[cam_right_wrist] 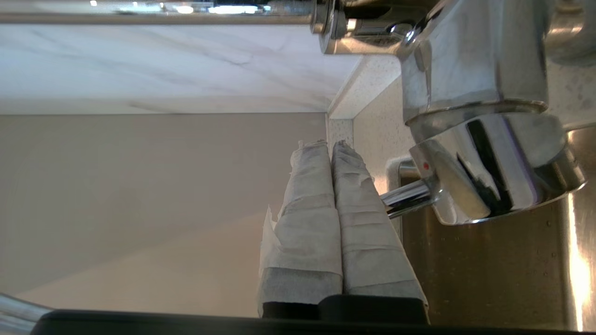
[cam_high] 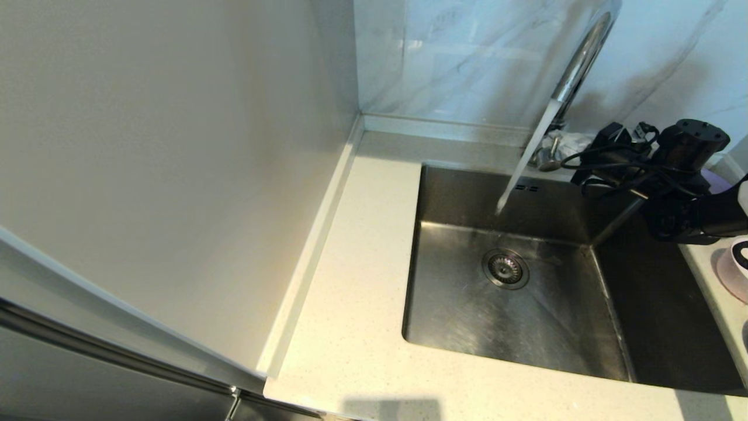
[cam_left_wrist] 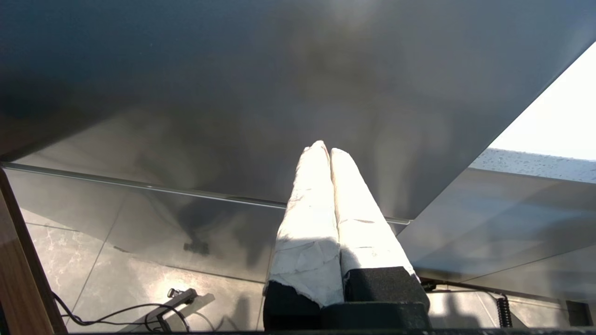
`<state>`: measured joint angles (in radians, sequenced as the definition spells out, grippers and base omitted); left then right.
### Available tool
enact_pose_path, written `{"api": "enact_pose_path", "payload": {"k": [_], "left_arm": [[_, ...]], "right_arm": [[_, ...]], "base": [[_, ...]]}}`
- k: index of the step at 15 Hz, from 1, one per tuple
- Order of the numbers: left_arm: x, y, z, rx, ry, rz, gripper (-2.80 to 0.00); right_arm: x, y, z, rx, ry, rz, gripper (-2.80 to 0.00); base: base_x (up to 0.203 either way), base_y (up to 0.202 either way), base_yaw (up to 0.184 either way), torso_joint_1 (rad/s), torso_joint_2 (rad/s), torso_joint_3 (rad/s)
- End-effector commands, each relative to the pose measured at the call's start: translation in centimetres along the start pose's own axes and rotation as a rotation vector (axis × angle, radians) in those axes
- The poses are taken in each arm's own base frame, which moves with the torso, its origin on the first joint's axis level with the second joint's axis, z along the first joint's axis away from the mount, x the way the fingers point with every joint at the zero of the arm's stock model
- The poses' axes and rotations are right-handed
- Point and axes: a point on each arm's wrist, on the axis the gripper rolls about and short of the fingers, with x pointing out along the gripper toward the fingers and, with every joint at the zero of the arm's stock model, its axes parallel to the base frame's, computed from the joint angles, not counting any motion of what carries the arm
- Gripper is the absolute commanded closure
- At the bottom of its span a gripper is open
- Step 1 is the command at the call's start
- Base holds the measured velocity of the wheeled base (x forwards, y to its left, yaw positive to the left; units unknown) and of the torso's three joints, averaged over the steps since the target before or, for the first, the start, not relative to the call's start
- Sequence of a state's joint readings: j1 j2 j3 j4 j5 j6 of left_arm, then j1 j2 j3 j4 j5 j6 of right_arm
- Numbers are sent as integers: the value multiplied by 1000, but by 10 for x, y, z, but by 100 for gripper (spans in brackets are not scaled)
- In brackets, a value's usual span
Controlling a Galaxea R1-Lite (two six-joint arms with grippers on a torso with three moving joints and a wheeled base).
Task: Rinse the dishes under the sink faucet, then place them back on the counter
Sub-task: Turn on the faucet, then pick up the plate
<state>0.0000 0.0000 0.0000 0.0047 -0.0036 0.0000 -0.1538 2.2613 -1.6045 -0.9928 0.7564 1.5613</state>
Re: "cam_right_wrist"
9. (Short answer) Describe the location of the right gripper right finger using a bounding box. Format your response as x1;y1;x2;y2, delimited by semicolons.
319;140;430;324

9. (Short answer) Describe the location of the chrome sink faucet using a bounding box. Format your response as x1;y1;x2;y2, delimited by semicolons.
0;0;596;140

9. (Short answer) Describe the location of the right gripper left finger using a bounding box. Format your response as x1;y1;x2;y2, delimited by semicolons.
257;139;345;320

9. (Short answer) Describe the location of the curved chrome metal piece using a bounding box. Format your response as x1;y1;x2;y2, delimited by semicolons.
0;293;54;335

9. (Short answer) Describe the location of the stainless steel sink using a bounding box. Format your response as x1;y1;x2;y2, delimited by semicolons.
397;127;596;332

